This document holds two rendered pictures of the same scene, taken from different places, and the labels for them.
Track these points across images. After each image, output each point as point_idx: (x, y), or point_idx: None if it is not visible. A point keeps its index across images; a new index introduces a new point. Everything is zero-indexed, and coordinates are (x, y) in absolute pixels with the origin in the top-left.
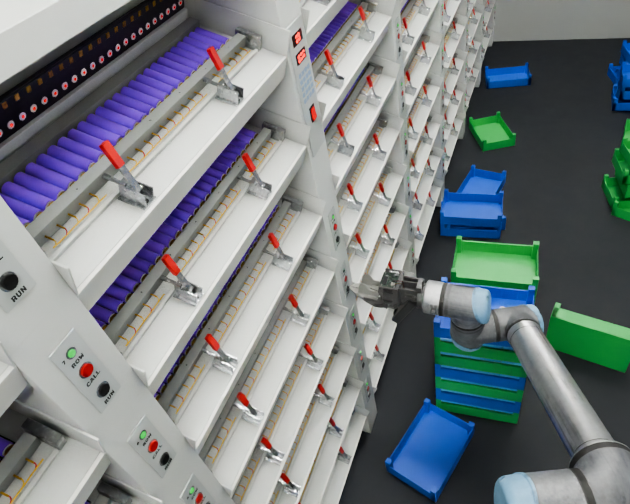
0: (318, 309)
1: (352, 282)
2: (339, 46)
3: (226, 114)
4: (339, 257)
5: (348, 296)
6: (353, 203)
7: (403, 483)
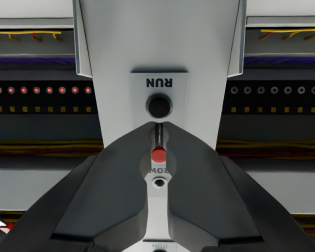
0: (312, 175)
1: (93, 75)
2: None
3: None
4: (163, 219)
5: (157, 54)
6: (1, 212)
7: None
